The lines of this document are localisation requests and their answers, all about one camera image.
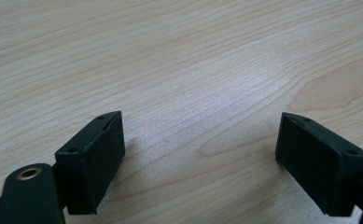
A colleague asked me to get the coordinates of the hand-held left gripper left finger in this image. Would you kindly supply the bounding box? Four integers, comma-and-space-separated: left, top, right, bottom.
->
54, 110, 126, 216

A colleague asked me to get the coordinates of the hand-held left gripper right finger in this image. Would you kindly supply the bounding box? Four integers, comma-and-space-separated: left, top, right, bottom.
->
274, 111, 363, 217

